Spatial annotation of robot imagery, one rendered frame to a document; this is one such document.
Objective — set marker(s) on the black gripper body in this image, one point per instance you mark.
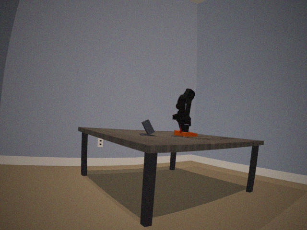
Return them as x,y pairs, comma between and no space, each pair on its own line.
183,116

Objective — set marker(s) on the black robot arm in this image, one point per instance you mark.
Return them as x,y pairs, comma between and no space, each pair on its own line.
186,98

